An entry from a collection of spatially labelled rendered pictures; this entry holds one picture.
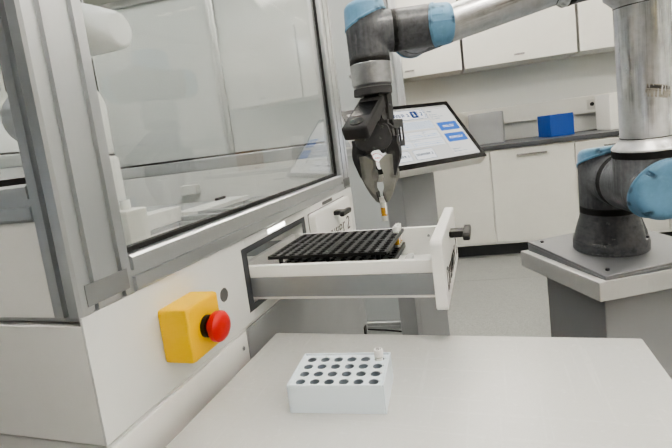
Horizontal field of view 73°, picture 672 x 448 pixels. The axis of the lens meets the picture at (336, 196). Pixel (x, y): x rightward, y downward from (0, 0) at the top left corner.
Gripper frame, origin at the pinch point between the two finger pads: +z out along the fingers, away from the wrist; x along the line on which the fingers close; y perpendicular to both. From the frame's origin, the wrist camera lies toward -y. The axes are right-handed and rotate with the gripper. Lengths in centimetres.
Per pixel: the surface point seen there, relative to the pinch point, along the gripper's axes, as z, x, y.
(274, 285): 12.2, 15.4, -16.0
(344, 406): 21.0, -4.8, -33.1
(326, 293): 13.8, 6.0, -14.8
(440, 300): 14.5, -12.9, -13.8
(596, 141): 14, -56, 314
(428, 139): -7, 14, 93
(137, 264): 0.4, 16.1, -41.9
